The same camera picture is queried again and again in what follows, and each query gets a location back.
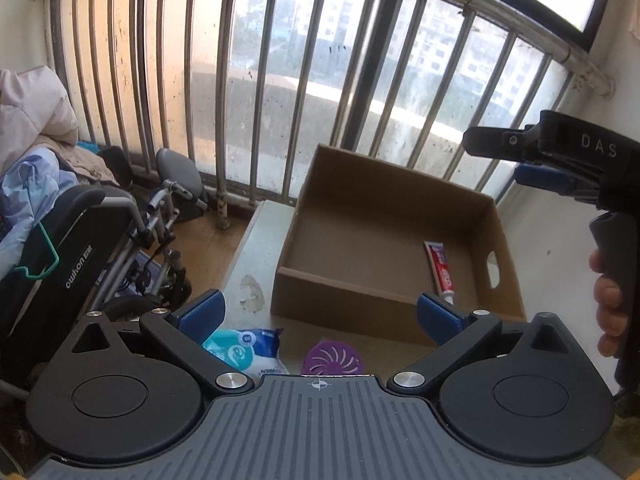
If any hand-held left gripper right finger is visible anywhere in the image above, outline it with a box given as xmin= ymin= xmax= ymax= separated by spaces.
xmin=387 ymin=292 xmax=568 ymax=396

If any brown cardboard box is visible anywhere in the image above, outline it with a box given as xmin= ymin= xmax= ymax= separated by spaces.
xmin=270 ymin=143 xmax=528 ymax=347

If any metal window railing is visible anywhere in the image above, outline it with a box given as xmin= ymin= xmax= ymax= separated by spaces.
xmin=30 ymin=0 xmax=616 ymax=231

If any person's right hand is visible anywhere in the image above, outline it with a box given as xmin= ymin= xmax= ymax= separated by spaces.
xmin=589 ymin=249 xmax=626 ymax=358

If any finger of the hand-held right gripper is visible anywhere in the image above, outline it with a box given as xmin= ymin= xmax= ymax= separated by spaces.
xmin=514 ymin=161 xmax=602 ymax=207
xmin=462 ymin=126 xmax=543 ymax=162

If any light blue cloth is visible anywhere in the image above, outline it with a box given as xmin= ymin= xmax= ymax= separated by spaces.
xmin=0 ymin=150 xmax=66 ymax=263

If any blue wet wipes pack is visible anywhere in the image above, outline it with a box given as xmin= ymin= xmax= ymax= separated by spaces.
xmin=202 ymin=327 xmax=288 ymax=378

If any purple round container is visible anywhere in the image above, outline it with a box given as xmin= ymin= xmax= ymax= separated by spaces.
xmin=301 ymin=338 xmax=368 ymax=377

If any pale padded jacket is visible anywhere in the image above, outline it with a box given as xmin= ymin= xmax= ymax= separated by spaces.
xmin=0 ymin=67 xmax=80 ymax=173

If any green clothes hanger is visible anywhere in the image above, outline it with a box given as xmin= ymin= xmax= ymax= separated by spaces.
xmin=15 ymin=222 xmax=60 ymax=281

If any red and white toothpaste tube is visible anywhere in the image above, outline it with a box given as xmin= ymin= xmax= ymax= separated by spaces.
xmin=424 ymin=241 xmax=458 ymax=303

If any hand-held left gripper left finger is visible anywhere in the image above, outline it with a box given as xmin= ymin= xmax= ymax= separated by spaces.
xmin=70 ymin=289 xmax=255 ymax=396

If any black folding wheelchair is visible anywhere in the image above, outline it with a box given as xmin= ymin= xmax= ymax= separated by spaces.
xmin=0 ymin=146 xmax=210 ymax=401

